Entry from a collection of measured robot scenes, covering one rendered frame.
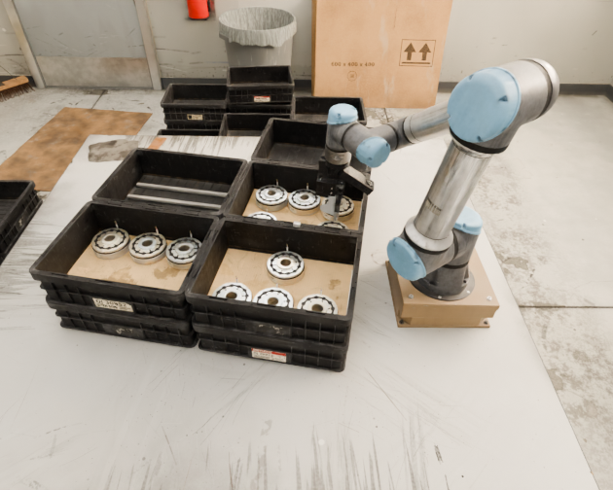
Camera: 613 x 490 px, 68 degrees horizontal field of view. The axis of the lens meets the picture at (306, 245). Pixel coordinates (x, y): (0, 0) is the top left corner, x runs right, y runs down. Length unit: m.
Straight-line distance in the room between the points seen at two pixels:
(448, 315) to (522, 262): 1.47
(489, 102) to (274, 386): 0.81
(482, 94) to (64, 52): 4.02
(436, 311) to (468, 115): 0.61
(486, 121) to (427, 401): 0.70
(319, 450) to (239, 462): 0.18
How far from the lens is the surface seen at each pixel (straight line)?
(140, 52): 4.33
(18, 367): 1.43
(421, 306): 1.28
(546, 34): 4.56
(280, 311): 1.05
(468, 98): 0.88
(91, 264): 1.41
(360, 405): 1.19
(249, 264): 1.30
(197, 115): 2.99
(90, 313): 1.32
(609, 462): 2.22
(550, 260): 2.85
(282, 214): 1.46
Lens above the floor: 1.75
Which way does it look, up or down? 43 degrees down
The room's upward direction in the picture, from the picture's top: 1 degrees clockwise
